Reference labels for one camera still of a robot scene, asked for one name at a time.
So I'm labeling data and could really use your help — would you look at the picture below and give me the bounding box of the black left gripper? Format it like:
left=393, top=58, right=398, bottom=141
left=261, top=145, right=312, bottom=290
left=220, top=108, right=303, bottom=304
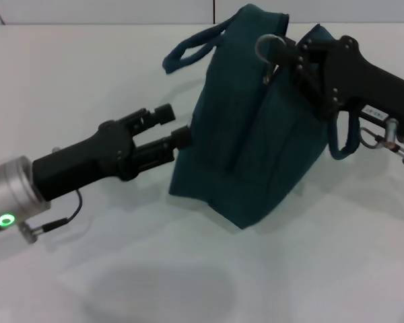
left=31, top=103, right=193, bottom=202

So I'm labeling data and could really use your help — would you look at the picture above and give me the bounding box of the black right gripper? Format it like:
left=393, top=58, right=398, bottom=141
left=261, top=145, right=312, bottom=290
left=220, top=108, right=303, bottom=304
left=267, top=34, right=404, bottom=141

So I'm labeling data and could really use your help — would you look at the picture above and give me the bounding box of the dark teal lunch bag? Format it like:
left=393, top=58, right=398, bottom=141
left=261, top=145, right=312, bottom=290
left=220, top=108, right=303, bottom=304
left=162, top=3, right=361, bottom=231

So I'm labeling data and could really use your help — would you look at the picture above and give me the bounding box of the right gripper cable metal plug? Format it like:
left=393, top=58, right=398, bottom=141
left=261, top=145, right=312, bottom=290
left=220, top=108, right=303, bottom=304
left=359, top=118, right=404, bottom=168

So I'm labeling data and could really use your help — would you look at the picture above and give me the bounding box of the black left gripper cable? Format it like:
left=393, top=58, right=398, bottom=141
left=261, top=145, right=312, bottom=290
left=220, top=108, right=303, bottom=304
left=18, top=189, right=84, bottom=245

